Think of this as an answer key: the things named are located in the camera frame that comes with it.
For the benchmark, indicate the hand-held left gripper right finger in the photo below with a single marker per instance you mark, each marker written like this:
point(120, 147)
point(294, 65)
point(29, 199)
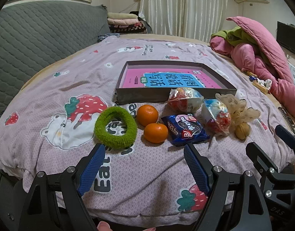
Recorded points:
point(196, 170)

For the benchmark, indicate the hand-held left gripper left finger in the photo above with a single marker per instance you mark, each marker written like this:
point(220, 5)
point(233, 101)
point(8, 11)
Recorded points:
point(92, 170)

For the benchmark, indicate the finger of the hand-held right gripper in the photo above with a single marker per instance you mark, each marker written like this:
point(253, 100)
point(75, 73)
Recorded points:
point(288, 136)
point(258, 154)

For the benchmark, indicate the walnut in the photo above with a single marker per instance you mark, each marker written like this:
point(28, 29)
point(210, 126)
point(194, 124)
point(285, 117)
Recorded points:
point(241, 131)

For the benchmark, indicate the blue cookie packet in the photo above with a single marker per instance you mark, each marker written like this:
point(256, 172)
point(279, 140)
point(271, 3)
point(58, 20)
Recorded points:
point(186, 130)

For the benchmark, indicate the green fuzzy scrunchie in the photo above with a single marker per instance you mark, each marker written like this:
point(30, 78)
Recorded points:
point(99, 127)

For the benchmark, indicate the beige lotus-slice mesh bag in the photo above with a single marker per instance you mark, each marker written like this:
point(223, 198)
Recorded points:
point(236, 108)

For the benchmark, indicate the toy egg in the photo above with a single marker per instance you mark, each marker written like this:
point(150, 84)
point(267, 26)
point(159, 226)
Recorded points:
point(217, 120)
point(181, 101)

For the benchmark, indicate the orange mandarin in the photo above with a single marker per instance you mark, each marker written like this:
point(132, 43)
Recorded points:
point(147, 114)
point(155, 132)

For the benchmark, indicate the shallow grey cardboard box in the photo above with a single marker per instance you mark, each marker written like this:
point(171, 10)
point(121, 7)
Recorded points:
point(142, 98)

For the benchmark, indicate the person's left hand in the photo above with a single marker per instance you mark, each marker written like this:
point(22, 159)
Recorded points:
point(103, 226)

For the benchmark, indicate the dark striped object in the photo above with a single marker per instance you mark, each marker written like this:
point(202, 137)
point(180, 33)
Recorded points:
point(288, 120)

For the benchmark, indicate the white floral scrunchie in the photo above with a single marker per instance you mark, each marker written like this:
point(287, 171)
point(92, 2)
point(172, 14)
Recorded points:
point(266, 83)

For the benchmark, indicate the blue candy wrapper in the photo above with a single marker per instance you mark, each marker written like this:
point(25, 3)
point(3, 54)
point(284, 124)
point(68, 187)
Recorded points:
point(253, 78)

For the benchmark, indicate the black television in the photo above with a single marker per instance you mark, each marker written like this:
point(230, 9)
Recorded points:
point(289, 38)

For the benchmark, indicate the lilac printed blanket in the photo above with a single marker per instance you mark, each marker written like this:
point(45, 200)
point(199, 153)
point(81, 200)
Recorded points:
point(65, 77)

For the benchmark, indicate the pink quilt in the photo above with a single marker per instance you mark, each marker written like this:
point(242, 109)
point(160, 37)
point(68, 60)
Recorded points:
point(258, 41)

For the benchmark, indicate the green garment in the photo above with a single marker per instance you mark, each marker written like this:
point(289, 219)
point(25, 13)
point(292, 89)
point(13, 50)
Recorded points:
point(236, 36)

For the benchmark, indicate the blue patterned cloth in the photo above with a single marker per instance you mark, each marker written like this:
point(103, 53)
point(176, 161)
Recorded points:
point(107, 37)

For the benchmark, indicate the grey quilted headboard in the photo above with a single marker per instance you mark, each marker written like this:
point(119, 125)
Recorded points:
point(41, 33)

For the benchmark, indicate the dark patterned folded blanket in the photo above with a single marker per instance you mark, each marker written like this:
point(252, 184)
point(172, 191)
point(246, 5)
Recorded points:
point(128, 28)

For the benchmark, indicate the pink folded blanket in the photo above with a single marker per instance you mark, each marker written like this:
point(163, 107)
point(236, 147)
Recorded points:
point(121, 21)

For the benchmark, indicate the beige folded blanket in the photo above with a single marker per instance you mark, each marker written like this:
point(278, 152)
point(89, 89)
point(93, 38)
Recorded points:
point(121, 15)

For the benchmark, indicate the dark cloth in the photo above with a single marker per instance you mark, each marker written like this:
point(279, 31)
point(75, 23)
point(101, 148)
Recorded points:
point(134, 13)

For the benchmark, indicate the white curtain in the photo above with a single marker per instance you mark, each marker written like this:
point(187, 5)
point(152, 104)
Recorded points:
point(181, 7)

